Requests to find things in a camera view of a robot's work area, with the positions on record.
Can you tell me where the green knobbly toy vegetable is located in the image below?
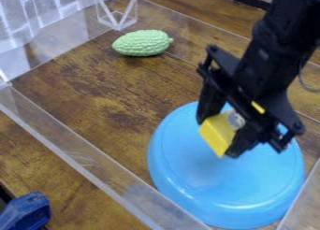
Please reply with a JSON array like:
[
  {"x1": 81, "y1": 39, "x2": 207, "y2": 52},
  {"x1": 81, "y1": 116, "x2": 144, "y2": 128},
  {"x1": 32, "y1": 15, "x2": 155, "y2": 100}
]
[{"x1": 111, "y1": 30, "x2": 173, "y2": 57}]

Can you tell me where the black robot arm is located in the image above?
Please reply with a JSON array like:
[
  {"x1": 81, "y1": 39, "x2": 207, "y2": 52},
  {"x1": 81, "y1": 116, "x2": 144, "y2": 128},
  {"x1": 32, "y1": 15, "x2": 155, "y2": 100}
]
[{"x1": 196, "y1": 0, "x2": 320, "y2": 158}]

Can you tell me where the blue clamp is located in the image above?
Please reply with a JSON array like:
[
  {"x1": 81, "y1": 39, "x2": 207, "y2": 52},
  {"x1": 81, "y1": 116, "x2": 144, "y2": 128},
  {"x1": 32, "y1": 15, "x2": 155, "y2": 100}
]
[{"x1": 0, "y1": 192, "x2": 50, "y2": 230}]

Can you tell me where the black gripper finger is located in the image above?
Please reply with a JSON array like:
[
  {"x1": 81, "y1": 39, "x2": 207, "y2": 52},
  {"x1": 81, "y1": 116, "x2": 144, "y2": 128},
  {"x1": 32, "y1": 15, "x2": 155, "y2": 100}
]
[
  {"x1": 196, "y1": 80, "x2": 226, "y2": 124},
  {"x1": 224, "y1": 115, "x2": 294, "y2": 158}
]

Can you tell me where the yellow brick with label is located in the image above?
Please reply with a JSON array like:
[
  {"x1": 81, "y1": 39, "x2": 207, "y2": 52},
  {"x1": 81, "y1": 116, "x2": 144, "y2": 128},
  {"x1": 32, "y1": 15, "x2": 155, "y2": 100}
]
[{"x1": 199, "y1": 103, "x2": 247, "y2": 158}]

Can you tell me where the black cable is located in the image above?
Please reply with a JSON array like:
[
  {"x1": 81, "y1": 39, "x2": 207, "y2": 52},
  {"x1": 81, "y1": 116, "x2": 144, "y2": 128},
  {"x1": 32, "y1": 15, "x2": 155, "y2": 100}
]
[{"x1": 295, "y1": 52, "x2": 320, "y2": 93}]

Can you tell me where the blue round tray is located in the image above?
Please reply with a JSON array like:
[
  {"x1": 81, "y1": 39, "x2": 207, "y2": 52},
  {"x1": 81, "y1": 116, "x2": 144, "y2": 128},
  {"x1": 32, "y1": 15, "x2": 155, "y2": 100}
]
[{"x1": 147, "y1": 102, "x2": 305, "y2": 230}]

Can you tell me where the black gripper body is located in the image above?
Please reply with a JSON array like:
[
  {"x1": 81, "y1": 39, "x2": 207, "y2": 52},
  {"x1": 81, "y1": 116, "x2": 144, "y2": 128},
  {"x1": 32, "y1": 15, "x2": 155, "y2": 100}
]
[{"x1": 196, "y1": 18, "x2": 320, "y2": 138}]

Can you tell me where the clear acrylic enclosure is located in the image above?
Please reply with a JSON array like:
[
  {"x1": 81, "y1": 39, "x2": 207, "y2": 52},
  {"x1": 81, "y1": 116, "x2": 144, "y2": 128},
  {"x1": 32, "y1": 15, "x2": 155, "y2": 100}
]
[{"x1": 0, "y1": 0, "x2": 320, "y2": 230}]

